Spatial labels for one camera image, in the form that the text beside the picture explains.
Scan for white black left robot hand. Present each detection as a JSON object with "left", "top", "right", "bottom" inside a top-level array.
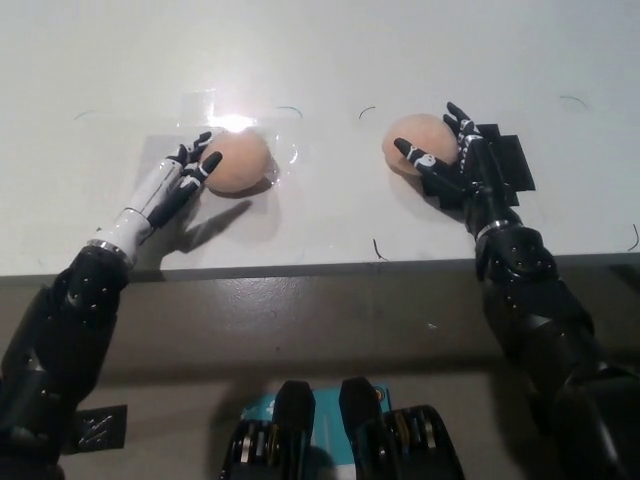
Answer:
[{"left": 87, "top": 130, "right": 224, "bottom": 266}]

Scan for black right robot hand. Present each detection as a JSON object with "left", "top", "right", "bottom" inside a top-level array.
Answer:
[{"left": 393, "top": 102, "right": 521, "bottom": 239}]

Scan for beige dumpling toy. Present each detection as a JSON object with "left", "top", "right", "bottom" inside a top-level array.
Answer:
[
  {"left": 202, "top": 128, "right": 278, "bottom": 197},
  {"left": 380, "top": 113, "right": 460, "bottom": 177}
]

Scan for black tape patch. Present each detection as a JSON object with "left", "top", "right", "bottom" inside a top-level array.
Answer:
[{"left": 424, "top": 123, "right": 539, "bottom": 209}]

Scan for clear tape patch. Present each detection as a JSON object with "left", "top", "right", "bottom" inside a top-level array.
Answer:
[{"left": 139, "top": 89, "right": 302, "bottom": 201}]

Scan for black floor tape piece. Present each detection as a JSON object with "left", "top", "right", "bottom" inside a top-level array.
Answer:
[{"left": 62, "top": 404, "right": 129, "bottom": 454}]

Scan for black robot body teal tops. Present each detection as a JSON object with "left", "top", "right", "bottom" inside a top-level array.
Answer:
[{"left": 219, "top": 378, "right": 464, "bottom": 480}]

